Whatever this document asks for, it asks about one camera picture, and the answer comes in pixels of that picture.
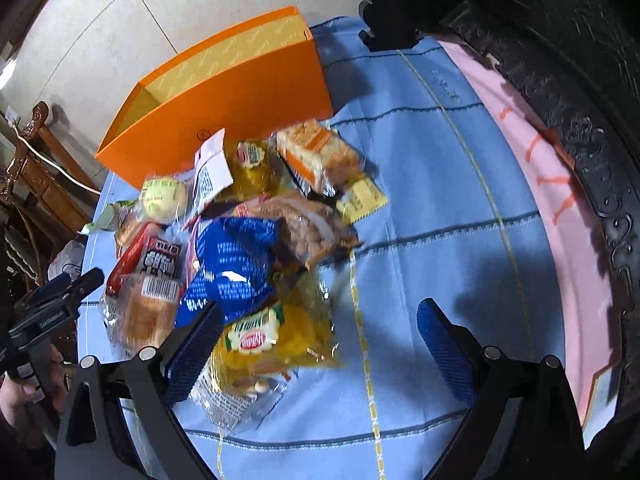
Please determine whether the clear white candy bag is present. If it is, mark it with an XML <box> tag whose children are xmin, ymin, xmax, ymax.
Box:
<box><xmin>190</xmin><ymin>359</ymin><xmax>293</xmax><ymax>434</ymax></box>

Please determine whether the bread loaf packet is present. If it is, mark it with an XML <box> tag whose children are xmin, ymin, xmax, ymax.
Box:
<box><xmin>102</xmin><ymin>273</ymin><xmax>184</xmax><ymax>356</ymax></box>

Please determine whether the red snack packet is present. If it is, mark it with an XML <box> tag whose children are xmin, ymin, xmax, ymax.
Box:
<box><xmin>105</xmin><ymin>222</ymin><xmax>162</xmax><ymax>297</ymax></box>

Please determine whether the green snack packet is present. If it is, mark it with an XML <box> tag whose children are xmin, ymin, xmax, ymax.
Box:
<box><xmin>79</xmin><ymin>200</ymin><xmax>136</xmax><ymax>235</ymax></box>

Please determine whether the black label snack packet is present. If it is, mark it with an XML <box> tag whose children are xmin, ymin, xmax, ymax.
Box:
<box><xmin>134</xmin><ymin>236</ymin><xmax>181</xmax><ymax>278</ymax></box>

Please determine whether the yellow corn candy packet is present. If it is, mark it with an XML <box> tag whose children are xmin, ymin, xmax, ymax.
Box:
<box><xmin>207</xmin><ymin>271</ymin><xmax>341</xmax><ymax>394</ymax></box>

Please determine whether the white pink snack packet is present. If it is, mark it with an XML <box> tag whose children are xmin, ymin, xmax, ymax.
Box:
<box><xmin>192</xmin><ymin>128</ymin><xmax>233</xmax><ymax>216</ymax></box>

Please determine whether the brown biscuit bag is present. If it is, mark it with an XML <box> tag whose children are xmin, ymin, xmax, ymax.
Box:
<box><xmin>221</xmin><ymin>191</ymin><xmax>361</xmax><ymax>270</ymax></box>

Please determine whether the orange rice cracker packet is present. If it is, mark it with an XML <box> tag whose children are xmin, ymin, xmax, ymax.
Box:
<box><xmin>114</xmin><ymin>210</ymin><xmax>148</xmax><ymax>258</ymax></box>

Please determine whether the person's left hand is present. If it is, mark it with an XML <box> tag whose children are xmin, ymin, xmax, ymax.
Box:
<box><xmin>1</xmin><ymin>344</ymin><xmax>67</xmax><ymax>434</ymax></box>

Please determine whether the pink cushion cover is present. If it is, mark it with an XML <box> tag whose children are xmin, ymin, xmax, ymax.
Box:
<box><xmin>439</xmin><ymin>38</ymin><xmax>620</xmax><ymax>427</ymax></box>

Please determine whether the carved wooden chair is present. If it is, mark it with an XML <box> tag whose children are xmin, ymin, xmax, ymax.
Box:
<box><xmin>1</xmin><ymin>101</ymin><xmax>99</xmax><ymax>285</ymax></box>

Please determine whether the round yellow-green cake packet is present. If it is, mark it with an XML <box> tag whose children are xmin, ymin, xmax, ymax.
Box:
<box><xmin>138</xmin><ymin>177</ymin><xmax>190</xmax><ymax>224</ymax></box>

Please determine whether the blue tablecloth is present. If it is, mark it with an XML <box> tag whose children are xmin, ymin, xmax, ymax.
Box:
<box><xmin>77</xmin><ymin>15</ymin><xmax>572</xmax><ymax>480</ymax></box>

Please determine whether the small yellow sachet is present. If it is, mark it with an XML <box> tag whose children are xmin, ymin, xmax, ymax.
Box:
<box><xmin>336</xmin><ymin>177</ymin><xmax>388</xmax><ymax>224</ymax></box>

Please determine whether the orange white pastry packet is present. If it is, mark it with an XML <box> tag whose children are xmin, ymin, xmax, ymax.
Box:
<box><xmin>274</xmin><ymin>119</ymin><xmax>363</xmax><ymax>196</ymax></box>

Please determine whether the orange cardboard box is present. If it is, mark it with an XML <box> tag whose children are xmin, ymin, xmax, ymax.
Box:
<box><xmin>96</xmin><ymin>6</ymin><xmax>333</xmax><ymax>188</ymax></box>

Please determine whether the dark carved wooden sofa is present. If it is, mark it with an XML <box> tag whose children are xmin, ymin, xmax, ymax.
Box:
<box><xmin>358</xmin><ymin>0</ymin><xmax>640</xmax><ymax>430</ymax></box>

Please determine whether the white power cable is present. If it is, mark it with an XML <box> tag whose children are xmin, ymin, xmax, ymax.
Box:
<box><xmin>8</xmin><ymin>119</ymin><xmax>102</xmax><ymax>196</ymax></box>

